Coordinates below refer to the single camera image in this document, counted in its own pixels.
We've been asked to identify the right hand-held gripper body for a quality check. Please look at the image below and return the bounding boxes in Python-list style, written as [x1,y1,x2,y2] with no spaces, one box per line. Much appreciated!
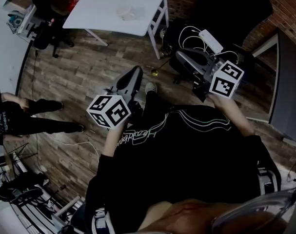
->
[191,57,245,103]

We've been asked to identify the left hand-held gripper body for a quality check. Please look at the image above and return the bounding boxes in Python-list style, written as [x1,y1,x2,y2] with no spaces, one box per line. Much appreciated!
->
[86,86,144,131]

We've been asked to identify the person's left forearm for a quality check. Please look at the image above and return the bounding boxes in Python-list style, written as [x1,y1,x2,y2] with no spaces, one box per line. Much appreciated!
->
[101,124,129,161]

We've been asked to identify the person's right forearm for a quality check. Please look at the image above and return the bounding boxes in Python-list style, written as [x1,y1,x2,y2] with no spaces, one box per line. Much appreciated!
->
[208,93,256,138]

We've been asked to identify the person's white shoe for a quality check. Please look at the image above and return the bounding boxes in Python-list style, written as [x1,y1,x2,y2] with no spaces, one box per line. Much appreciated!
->
[144,81,158,95]

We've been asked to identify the white power strip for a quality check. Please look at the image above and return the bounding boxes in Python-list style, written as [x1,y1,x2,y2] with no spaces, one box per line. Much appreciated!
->
[198,29,224,54]

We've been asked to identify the person's black trouser leg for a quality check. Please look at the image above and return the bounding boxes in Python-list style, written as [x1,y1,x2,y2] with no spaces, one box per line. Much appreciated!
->
[138,90,174,124]

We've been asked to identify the black swivel chair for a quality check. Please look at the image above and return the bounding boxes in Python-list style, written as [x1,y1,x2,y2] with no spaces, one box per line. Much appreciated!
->
[162,0,275,85]

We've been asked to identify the grey table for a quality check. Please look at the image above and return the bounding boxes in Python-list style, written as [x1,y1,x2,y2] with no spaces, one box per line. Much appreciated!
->
[245,27,296,147]

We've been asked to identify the white table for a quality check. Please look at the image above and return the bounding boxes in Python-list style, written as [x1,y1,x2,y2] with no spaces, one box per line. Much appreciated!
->
[62,0,173,60]

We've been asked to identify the person's black sweater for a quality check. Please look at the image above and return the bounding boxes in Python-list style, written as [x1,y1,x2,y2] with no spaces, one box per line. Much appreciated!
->
[84,103,282,234]

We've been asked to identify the red bag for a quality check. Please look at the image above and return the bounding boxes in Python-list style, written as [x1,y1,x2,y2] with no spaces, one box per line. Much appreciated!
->
[69,0,83,11]

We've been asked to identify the black tripod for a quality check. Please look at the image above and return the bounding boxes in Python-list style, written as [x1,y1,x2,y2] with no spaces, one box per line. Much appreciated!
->
[2,142,39,178]

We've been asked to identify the black office chair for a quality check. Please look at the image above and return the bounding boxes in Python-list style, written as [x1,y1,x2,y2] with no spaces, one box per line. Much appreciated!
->
[28,0,75,59]

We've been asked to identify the black white patterned box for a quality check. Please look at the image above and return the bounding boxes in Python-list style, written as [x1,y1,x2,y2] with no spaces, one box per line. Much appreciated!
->
[24,20,42,42]

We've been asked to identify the black sneaker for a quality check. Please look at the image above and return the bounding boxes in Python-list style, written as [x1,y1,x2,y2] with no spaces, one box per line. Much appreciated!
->
[15,187,44,202]

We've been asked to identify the white desk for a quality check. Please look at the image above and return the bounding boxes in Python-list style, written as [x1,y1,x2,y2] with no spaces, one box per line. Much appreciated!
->
[0,6,36,95]

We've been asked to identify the teal white device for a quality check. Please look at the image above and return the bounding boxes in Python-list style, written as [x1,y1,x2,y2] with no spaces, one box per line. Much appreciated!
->
[6,13,25,34]

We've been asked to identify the clear eyeglasses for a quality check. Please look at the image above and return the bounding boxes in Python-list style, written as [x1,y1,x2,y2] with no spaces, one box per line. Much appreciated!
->
[210,183,296,234]

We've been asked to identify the white coiled cable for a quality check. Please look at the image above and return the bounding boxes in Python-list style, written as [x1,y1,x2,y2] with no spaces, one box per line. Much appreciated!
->
[178,25,213,55]

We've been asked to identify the white floor cable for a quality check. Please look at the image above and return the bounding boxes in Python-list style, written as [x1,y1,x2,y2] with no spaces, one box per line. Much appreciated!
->
[49,136,100,159]

